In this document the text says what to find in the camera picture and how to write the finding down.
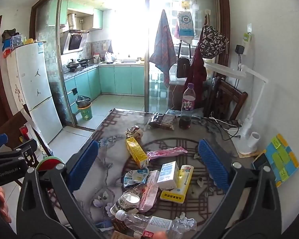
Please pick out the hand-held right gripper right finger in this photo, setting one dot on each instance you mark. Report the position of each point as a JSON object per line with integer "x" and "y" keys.
{"x": 213, "y": 165}

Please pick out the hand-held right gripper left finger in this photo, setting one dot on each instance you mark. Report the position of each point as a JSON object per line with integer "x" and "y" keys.
{"x": 83, "y": 164}

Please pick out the red bin with green rim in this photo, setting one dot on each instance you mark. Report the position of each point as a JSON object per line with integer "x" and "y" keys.
{"x": 51, "y": 163}

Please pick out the yellow and white box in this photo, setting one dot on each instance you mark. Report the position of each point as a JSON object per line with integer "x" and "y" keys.
{"x": 178, "y": 188}

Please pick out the white and blue box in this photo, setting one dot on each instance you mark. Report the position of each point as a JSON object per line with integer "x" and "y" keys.
{"x": 167, "y": 174}

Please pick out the yellow drink carton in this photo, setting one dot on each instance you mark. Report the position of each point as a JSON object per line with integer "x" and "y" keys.
{"x": 137, "y": 153}

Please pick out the foil wrapper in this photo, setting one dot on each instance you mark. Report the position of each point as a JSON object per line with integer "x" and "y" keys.
{"x": 132, "y": 130}

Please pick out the copper cigarette box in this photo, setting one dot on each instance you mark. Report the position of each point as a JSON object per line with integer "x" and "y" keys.
{"x": 122, "y": 234}

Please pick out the person's left hand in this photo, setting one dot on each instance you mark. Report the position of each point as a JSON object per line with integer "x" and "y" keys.
{"x": 2, "y": 200}

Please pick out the red fire extinguisher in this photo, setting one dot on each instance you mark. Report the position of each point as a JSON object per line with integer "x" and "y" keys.
{"x": 23, "y": 130}

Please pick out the dark carved wooden chair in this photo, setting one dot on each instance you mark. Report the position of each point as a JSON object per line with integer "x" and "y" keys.
{"x": 12, "y": 127}

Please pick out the white cloth strip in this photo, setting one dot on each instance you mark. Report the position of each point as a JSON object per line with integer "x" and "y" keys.
{"x": 27, "y": 118}

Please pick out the pink wrapper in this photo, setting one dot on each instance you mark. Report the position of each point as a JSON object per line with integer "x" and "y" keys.
{"x": 165, "y": 152}

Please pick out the white desk lamp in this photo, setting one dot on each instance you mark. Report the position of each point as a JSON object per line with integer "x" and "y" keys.
{"x": 246, "y": 129}

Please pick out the white cylindrical cup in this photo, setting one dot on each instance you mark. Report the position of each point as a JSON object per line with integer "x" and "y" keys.
{"x": 255, "y": 138}

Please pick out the blue and white snack bag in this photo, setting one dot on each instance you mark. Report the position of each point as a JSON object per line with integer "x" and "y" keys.
{"x": 135, "y": 176}

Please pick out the green kitchen waste bin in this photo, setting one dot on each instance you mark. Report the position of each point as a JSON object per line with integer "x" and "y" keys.
{"x": 84, "y": 109}

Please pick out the crushed paper cup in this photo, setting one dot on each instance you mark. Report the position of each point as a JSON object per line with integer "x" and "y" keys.
{"x": 125, "y": 201}

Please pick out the white refrigerator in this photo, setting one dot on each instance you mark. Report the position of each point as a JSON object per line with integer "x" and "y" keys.
{"x": 37, "y": 87}

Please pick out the purple label bottle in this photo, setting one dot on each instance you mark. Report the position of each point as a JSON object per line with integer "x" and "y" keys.
{"x": 188, "y": 104}

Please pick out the dark snack package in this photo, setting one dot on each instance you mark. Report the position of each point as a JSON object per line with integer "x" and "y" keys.
{"x": 163, "y": 120}

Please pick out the brown wooden chair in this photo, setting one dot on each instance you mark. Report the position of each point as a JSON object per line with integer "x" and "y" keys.
{"x": 229, "y": 99}

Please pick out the pink box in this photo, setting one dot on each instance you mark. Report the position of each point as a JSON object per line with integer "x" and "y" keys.
{"x": 148, "y": 191}

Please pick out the smartphone with colourful case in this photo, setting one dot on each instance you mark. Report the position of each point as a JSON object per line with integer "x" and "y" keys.
{"x": 282, "y": 159}

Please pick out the crushed clear plastic bottle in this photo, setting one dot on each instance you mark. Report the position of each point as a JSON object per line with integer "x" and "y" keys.
{"x": 144, "y": 222}

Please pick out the teal base cabinets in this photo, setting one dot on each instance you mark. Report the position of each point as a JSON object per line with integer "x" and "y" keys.
{"x": 119, "y": 79}

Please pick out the blue and red box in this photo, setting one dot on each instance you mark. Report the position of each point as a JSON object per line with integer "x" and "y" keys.
{"x": 7, "y": 48}

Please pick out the dark red hanging bag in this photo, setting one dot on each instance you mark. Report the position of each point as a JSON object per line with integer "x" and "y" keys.
{"x": 196, "y": 73}

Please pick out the black wok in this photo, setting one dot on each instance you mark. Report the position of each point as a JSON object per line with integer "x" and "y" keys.
{"x": 72, "y": 65}

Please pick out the clear plastic box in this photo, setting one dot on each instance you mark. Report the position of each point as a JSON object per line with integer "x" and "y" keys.
{"x": 16, "y": 41}

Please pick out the black crossbody bag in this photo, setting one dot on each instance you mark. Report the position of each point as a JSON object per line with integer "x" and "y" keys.
{"x": 183, "y": 67}

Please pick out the black frying pan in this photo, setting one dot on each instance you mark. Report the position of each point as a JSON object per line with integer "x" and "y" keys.
{"x": 86, "y": 61}

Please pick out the dark cloth bundle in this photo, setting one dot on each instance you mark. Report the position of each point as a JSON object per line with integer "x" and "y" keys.
{"x": 8, "y": 32}

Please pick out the white plastic bag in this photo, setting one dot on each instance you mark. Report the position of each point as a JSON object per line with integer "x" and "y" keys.
{"x": 109, "y": 56}

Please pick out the range hood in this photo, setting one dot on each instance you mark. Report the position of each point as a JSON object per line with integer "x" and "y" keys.
{"x": 74, "y": 39}

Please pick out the plaid towel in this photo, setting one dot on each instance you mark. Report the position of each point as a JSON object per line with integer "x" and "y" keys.
{"x": 163, "y": 52}

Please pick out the black and white lettered bag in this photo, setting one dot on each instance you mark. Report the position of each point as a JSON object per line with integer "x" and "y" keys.
{"x": 213, "y": 41}

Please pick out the hanging tissue pack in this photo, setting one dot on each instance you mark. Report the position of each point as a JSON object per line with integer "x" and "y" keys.
{"x": 185, "y": 26}

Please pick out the black wall charger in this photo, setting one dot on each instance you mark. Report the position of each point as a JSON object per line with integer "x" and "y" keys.
{"x": 239, "y": 49}

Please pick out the white and green wall holder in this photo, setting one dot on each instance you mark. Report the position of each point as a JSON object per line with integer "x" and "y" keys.
{"x": 246, "y": 39}

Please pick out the teal wall cabinets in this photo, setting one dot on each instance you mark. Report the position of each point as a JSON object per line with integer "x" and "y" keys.
{"x": 62, "y": 12}

